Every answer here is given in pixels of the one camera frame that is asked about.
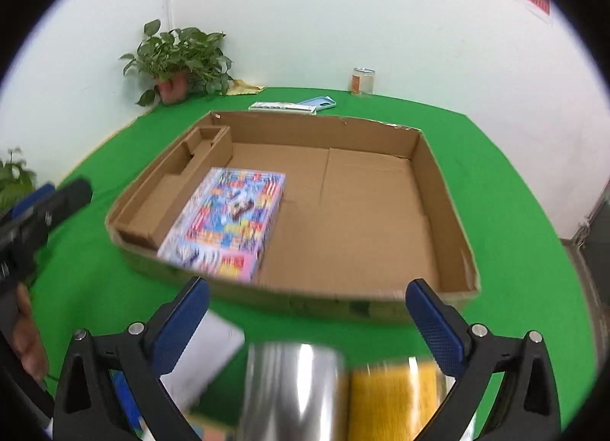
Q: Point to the colourful puzzle box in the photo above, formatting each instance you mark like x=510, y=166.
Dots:
x=224, y=227

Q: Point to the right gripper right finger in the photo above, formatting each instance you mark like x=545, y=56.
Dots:
x=526, y=406

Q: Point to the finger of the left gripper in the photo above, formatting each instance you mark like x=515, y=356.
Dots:
x=52, y=207
x=25, y=207

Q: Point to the yellow cloth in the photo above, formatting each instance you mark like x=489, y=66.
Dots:
x=239, y=87

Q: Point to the cardboard insert divider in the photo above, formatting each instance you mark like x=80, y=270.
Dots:
x=144, y=213

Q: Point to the clear glass jar orange label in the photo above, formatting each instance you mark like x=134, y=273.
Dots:
x=362, y=81

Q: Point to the large shallow cardboard box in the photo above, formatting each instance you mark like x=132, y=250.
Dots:
x=365, y=210

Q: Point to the silver metal cylinder can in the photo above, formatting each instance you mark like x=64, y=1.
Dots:
x=294, y=391

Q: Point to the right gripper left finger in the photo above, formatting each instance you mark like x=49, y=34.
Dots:
x=87, y=406

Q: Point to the person's left hand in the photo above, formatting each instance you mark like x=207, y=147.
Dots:
x=26, y=339

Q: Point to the potted green plant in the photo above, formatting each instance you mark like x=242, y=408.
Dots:
x=179, y=62

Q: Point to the light blue phone case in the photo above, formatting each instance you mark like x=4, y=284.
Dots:
x=320, y=103

